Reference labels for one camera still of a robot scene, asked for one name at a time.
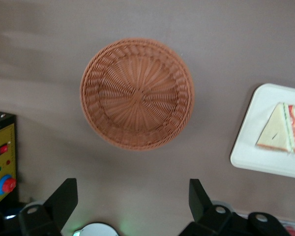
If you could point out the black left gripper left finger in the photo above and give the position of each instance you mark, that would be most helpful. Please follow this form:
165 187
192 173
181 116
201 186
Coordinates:
51 211

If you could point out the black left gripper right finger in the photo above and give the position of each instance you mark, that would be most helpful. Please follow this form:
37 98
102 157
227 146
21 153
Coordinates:
209 218

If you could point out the triangle sandwich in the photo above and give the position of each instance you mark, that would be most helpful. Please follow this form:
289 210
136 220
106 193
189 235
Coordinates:
275 132

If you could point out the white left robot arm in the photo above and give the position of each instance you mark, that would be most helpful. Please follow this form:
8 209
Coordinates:
96 229

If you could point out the cream rectangular tray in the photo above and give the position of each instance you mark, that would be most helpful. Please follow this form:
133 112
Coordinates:
250 152

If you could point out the brown round wicker basket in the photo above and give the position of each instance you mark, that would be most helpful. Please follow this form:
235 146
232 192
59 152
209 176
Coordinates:
137 96

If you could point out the black machine yellow control panel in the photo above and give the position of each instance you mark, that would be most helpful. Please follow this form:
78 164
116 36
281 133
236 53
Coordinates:
2 152

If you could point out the red cola bottle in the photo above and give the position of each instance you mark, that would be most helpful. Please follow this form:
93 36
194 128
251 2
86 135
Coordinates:
292 231

